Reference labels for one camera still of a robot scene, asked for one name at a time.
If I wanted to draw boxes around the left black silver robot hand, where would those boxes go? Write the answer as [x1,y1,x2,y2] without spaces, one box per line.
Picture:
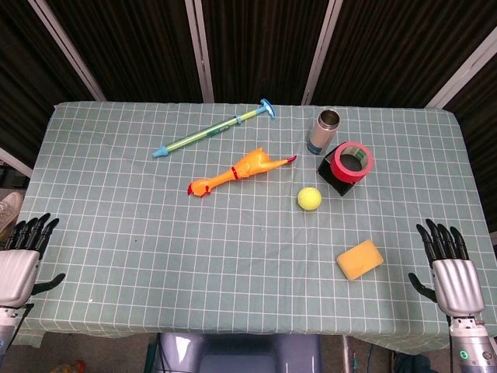
[0,212,67,309]

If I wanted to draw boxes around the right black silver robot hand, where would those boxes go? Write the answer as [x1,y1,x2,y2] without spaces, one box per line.
[408,218,486,316]

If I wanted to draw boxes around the yellow tennis ball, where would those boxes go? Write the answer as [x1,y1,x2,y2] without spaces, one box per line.
[297,186,323,212]

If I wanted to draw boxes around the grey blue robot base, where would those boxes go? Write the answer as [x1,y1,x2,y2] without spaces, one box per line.
[157,333,323,373]

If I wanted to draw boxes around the black box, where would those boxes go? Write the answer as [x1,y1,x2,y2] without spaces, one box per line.
[317,149,356,197]

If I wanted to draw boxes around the dark cloth bundle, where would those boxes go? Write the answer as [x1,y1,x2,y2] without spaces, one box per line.
[391,350,433,373]

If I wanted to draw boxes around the yellow sponge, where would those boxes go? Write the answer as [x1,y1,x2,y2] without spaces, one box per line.
[335,239,384,281]

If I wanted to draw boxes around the orange yellow snack bag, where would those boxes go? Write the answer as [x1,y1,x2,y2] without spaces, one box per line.
[49,359,86,373]

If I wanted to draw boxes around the green checked tablecloth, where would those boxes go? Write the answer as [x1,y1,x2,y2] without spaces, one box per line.
[9,100,492,355]

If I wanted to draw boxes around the red tape roll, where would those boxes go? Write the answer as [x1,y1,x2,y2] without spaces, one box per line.
[330,141,374,183]

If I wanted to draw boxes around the stainless steel cup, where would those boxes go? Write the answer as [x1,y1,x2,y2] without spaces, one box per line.
[306,109,340,156]

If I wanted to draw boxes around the green blue water pump toy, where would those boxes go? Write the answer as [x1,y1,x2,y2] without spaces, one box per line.
[151,99,277,159]

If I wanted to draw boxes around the orange rubber chicken toy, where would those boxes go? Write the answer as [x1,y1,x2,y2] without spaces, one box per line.
[187,147,298,198]

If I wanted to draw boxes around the white frame post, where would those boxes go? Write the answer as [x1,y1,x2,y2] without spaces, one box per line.
[426,26,497,110]
[26,0,106,102]
[0,146,34,179]
[301,0,343,106]
[184,0,215,103]

